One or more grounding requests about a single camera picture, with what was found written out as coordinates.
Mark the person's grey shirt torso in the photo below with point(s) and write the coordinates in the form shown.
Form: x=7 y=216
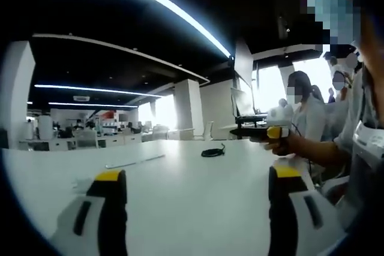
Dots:
x=363 y=184

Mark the white desk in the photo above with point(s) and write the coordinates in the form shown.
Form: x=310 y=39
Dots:
x=180 y=202

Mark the thin ceiling light strip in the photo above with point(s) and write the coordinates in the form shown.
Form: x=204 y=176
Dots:
x=96 y=89

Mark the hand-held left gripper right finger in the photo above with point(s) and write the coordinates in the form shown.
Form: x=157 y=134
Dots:
x=288 y=208

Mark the white chest device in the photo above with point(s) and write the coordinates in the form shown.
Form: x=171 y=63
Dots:
x=367 y=139

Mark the long ceiling light strip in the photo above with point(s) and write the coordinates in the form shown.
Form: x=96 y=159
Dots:
x=168 y=1

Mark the open laptop on stand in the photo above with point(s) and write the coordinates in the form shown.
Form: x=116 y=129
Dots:
x=244 y=103

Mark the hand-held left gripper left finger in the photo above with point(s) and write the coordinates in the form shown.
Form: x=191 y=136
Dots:
x=100 y=208

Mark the flat white bar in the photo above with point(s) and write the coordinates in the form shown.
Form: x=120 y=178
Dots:
x=135 y=161

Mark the person's right hand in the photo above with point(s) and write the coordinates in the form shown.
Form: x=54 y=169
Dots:
x=282 y=146

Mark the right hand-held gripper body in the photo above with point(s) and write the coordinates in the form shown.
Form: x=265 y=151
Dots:
x=280 y=118

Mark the ceiling air vent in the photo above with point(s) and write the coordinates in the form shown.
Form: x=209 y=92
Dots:
x=81 y=98

